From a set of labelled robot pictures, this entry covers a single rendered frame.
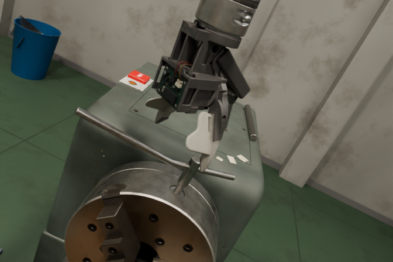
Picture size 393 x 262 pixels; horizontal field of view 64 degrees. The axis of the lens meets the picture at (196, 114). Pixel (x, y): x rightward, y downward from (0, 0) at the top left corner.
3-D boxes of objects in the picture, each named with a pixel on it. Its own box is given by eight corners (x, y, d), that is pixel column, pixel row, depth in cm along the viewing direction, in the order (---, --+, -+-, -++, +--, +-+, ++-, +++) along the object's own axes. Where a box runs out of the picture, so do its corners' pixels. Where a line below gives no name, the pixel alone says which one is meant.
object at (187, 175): (174, 199, 64) (200, 157, 60) (176, 207, 63) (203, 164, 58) (164, 197, 63) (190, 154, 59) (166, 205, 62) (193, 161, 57)
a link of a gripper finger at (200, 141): (178, 175, 45) (176, 111, 45) (206, 170, 49) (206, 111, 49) (192, 178, 43) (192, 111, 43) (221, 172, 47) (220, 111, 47)
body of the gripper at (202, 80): (148, 90, 47) (175, 12, 42) (190, 92, 53) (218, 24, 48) (176, 117, 43) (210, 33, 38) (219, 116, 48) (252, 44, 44)
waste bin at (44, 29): (58, 78, 367) (71, 30, 345) (31, 86, 324) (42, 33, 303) (22, 59, 370) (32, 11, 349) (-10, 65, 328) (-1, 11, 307)
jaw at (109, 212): (126, 238, 66) (106, 190, 62) (148, 234, 65) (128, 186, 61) (104, 282, 56) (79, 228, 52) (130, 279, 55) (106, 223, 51)
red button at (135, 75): (132, 75, 106) (134, 69, 105) (148, 82, 106) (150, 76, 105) (126, 79, 100) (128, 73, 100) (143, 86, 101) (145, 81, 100)
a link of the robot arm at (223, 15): (230, -4, 47) (270, 15, 42) (218, 26, 49) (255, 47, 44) (193, -17, 42) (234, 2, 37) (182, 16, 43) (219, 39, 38)
